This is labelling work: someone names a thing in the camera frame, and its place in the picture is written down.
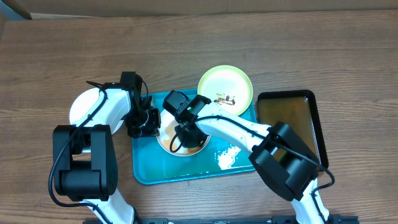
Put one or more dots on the green rimmed white plate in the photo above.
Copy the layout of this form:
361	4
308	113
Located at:
227	86

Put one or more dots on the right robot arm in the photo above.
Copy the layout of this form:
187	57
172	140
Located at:
281	158

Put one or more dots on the black tray with brown water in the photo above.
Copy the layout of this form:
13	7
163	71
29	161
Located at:
298	109

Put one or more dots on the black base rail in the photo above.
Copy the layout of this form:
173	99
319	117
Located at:
278	219

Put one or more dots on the teal plastic serving tray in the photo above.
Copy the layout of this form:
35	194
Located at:
152	164

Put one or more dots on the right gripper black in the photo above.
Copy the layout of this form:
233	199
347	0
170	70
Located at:
190	140

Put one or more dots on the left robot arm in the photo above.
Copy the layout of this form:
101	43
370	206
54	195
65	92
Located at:
85	170

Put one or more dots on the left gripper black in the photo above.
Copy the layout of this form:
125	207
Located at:
151	130

